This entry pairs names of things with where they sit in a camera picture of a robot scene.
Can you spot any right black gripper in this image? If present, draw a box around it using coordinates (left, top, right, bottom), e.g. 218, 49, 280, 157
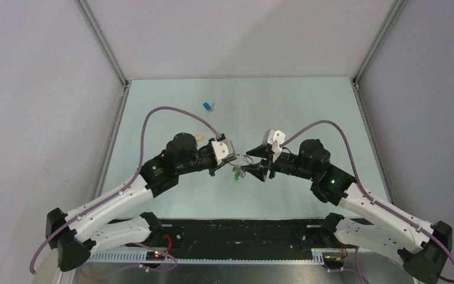
241, 144, 316, 182

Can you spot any key with blue tag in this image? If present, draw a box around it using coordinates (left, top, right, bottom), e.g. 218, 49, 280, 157
203, 102, 215, 112

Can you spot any large metal keyring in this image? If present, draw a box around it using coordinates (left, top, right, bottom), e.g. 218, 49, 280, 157
231, 154, 254, 167

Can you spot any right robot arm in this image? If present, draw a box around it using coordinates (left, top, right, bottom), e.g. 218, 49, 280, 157
243, 139, 452, 283

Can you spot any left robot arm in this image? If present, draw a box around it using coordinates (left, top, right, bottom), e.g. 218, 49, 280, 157
46, 133, 235, 272

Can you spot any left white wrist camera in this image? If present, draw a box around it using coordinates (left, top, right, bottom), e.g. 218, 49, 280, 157
210, 138, 235, 158

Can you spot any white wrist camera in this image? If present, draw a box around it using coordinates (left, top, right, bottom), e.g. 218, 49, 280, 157
210, 138, 235, 158
262, 129, 286, 162

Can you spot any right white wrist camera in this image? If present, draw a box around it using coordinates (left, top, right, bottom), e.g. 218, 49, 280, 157
262, 129, 286, 162

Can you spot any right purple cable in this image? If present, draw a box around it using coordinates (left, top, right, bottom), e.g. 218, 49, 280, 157
281, 120, 454, 284

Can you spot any purple cable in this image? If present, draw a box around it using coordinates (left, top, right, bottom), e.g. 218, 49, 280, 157
281, 120, 454, 284
29, 105, 225, 275

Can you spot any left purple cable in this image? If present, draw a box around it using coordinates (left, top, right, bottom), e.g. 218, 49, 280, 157
29, 105, 225, 275

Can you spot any white slotted cable duct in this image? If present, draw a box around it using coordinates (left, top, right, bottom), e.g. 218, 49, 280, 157
87, 250, 324, 265

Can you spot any left aluminium frame post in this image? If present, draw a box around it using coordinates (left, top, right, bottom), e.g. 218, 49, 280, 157
74, 0, 130, 89

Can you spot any aluminium frame post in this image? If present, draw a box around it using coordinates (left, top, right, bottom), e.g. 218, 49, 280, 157
352, 0, 408, 85
74, 0, 130, 89

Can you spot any right aluminium frame post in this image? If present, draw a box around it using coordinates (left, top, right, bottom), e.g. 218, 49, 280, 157
352, 0, 408, 85

